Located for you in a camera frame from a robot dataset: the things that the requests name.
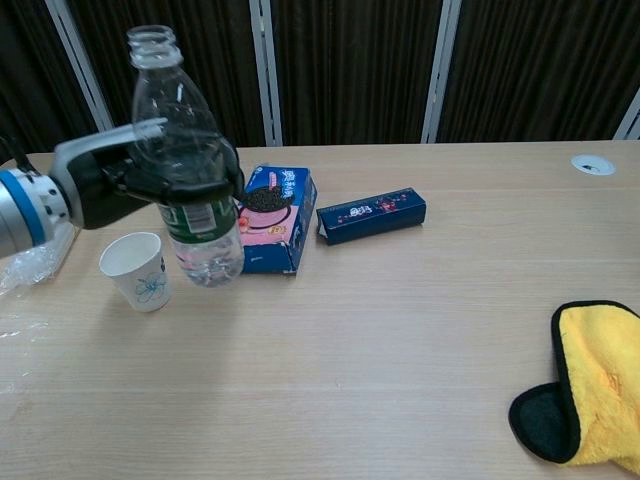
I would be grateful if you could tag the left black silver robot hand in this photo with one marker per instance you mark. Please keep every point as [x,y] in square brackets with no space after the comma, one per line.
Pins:
[95,190]

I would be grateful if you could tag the clear plastic bottle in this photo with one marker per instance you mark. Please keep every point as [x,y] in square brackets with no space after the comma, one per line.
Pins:
[205,250]

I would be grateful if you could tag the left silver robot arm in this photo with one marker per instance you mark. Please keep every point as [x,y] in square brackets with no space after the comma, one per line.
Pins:
[20,210]

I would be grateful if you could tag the white paper cup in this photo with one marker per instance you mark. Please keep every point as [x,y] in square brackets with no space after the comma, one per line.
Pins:
[135,270]

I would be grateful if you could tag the clear plastic wrapped sleeve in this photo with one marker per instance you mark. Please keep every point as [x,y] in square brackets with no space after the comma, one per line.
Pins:
[30,267]

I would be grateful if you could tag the black pleated curtain panel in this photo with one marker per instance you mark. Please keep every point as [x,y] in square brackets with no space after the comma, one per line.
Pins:
[350,65]
[30,75]
[220,50]
[540,65]

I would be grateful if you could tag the blue pink cookie box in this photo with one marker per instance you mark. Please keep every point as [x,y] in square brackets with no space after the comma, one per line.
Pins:
[280,225]

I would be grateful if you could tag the narrow dark blue box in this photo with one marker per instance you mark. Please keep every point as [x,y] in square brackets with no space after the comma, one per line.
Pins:
[370,215]

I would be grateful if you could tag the yellow black-edged cloth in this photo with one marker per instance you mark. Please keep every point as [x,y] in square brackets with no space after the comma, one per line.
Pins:
[600,360]

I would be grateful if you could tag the grey metal partition post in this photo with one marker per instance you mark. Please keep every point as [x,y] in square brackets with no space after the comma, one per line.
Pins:
[440,75]
[631,120]
[267,75]
[80,65]

